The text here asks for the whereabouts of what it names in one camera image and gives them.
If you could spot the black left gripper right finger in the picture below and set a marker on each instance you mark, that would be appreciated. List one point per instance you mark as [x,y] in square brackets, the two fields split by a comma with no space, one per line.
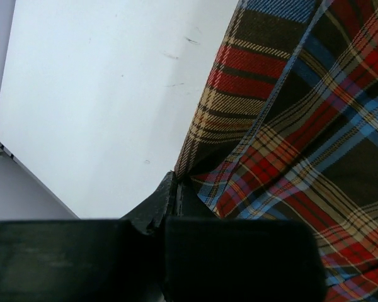
[221,259]

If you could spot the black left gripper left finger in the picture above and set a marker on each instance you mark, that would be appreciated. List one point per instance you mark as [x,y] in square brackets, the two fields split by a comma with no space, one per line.
[88,260]

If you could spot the red plaid long sleeve shirt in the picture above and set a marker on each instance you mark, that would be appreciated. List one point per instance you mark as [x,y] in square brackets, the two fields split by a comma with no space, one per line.
[287,129]

